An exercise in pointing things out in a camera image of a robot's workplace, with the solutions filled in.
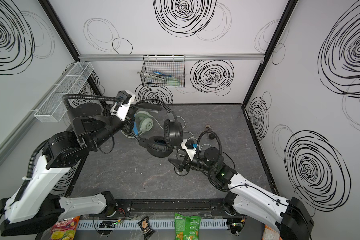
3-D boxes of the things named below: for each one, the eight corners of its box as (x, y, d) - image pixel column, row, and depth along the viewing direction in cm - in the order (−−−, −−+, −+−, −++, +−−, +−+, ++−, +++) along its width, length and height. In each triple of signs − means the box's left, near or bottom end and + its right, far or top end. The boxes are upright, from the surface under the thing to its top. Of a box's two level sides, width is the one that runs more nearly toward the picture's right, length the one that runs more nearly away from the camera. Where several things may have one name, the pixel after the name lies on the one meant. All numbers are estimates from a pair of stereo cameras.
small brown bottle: (209, 139, 101) (209, 137, 99) (204, 127, 108) (204, 124, 106) (214, 138, 102) (215, 136, 100) (209, 126, 109) (210, 123, 107)
